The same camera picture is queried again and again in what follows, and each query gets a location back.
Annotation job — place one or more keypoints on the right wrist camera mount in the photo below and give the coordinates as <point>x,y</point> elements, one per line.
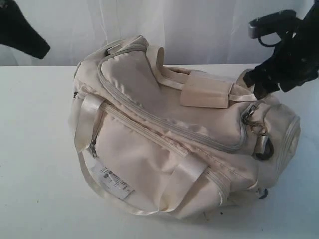
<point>283,23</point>

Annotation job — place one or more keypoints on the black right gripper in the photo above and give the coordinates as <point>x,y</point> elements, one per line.
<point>294,62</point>

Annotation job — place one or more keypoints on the white backdrop curtain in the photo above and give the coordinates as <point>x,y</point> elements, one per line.
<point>191,31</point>

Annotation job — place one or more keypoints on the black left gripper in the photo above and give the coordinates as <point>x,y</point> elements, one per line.
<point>17,33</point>

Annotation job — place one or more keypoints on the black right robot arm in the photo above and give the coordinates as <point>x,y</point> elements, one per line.
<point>311,17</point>

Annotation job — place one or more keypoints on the cream fabric duffel bag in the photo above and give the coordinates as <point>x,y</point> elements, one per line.
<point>186,141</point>

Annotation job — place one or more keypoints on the white paper label tag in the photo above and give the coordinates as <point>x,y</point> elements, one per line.
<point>111,182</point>

